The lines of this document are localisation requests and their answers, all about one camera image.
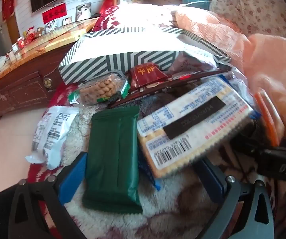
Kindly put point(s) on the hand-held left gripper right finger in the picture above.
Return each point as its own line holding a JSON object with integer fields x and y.
{"x": 213, "y": 180}

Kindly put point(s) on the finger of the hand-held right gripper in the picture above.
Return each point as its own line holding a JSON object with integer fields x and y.
{"x": 247, "y": 140}

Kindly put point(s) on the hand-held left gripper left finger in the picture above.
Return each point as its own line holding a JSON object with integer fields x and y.
{"x": 73, "y": 179}

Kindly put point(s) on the green snack packet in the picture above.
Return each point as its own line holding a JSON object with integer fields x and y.
{"x": 110, "y": 154}

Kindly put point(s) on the cracker packet with blue ends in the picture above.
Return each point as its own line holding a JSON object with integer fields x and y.
{"x": 202, "y": 99}

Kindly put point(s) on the clear green biscuit packet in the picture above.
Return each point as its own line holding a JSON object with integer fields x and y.
{"x": 98, "y": 89}

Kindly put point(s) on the clear plastic bag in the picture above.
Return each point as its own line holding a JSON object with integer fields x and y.
{"x": 195, "y": 61}

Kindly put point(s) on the dark brown chocolate bar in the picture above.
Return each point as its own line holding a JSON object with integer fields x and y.
{"x": 143, "y": 93}

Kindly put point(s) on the black white striped box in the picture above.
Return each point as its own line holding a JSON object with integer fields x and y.
{"x": 95, "y": 64}

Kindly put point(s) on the red snack packet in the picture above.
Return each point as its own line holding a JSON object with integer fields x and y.
{"x": 145, "y": 74}

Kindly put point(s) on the orange white packet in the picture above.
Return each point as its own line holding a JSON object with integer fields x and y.
{"x": 267, "y": 117}

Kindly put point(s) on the white snack packet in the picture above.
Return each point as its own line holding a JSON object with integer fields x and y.
{"x": 50, "y": 132}

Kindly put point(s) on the pink blanket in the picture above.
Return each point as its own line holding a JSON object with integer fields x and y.
{"x": 270, "y": 62}

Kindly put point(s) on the wooden cabinet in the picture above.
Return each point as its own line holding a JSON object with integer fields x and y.
{"x": 20, "y": 92}

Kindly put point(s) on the floral pillow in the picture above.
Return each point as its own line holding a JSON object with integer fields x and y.
{"x": 265, "y": 15}

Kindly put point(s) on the colourful figurines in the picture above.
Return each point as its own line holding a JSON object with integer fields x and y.
{"x": 33, "y": 34}

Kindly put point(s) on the red cloth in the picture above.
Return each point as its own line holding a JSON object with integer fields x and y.
{"x": 106, "y": 6}

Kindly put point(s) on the red hanging scroll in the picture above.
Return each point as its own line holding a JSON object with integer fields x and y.
{"x": 8, "y": 2}

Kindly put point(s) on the wide photo frame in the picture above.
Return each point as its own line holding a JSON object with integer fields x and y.
{"x": 51, "y": 27}

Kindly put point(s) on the small photo frame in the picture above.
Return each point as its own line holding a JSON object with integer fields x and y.
{"x": 67, "y": 21}

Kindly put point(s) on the red rectangular wall poster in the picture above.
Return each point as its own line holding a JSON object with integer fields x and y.
{"x": 54, "y": 13}

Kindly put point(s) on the large photo frame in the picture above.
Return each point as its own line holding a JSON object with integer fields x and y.
{"x": 83, "y": 12}

